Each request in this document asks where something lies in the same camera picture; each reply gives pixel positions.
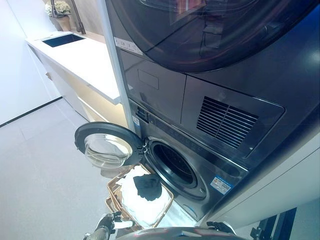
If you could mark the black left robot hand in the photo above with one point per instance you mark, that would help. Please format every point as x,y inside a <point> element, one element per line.
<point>109,220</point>

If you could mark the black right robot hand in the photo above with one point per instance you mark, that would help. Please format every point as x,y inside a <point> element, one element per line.
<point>218,225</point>

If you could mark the black garment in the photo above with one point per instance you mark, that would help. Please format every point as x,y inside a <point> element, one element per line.
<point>148,187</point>

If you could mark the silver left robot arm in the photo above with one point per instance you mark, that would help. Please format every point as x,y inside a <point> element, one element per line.
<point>97,235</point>

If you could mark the brown wicker laundry basket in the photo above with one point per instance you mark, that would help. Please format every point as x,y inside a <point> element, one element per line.
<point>113,192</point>

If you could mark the dark grey washing machine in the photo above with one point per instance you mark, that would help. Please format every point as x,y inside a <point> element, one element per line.
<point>215,162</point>

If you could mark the white cloth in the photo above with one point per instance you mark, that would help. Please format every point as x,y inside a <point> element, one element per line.
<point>147,210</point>

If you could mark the white energy label sticker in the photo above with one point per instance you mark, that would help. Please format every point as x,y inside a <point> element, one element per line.
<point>221,184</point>

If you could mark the grey robot torso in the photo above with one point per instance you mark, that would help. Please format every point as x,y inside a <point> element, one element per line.
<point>172,234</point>

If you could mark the black metal stand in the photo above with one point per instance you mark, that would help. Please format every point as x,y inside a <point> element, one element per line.
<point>277,222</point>

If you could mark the white cabinet side panel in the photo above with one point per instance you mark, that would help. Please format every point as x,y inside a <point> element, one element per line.
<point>275,180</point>

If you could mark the round washer door with glass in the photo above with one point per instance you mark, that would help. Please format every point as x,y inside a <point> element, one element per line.
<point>105,142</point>

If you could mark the white counter cabinet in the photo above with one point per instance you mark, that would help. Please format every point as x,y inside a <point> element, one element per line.
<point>82,65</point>

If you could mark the white vertical trim panel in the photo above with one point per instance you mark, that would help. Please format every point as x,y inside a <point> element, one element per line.
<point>117,62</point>

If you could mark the white long sticker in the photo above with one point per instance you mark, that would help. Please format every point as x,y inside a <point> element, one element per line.
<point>128,45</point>

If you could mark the dark rectangular sink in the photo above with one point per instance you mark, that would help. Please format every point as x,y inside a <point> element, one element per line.
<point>62,40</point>

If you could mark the beige flower pot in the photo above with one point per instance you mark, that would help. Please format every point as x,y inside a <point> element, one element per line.
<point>62,23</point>

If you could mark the vase with white flowers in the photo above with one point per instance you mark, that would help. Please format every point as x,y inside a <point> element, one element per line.
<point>78,17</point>

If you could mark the white flowers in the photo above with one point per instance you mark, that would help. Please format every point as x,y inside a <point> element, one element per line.
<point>58,7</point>

